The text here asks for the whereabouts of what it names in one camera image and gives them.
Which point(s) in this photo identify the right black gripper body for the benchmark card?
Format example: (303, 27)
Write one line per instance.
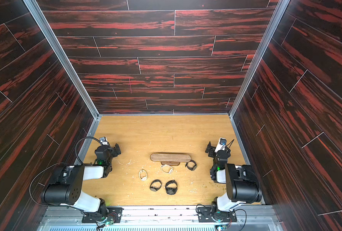
(211, 150)

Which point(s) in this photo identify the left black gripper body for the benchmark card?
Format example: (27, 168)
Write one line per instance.
(113, 149)

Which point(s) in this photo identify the dark wooden watch stand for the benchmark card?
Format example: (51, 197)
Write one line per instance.
(172, 159)

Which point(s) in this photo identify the white watch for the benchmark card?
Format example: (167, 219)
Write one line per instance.
(143, 175)
(167, 169)

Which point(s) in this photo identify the black watch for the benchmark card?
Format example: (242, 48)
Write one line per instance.
(171, 187)
(155, 185)
(191, 165)

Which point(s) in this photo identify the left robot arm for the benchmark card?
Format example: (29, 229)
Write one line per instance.
(65, 188)

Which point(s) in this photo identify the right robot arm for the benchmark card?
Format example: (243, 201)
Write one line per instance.
(242, 186)

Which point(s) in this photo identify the black watch by stand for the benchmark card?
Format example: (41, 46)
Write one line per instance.
(191, 165)

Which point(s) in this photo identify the white watch under stand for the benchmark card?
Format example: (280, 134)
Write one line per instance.
(167, 169)

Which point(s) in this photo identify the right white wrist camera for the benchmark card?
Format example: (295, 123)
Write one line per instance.
(221, 145)

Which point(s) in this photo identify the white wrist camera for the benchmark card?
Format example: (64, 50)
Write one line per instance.
(104, 141)
(221, 145)

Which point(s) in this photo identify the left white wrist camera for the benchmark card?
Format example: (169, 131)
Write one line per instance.
(104, 141)

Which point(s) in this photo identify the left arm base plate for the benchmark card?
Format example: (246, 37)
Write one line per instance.
(110, 216)

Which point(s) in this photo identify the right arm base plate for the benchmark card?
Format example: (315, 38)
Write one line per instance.
(209, 214)

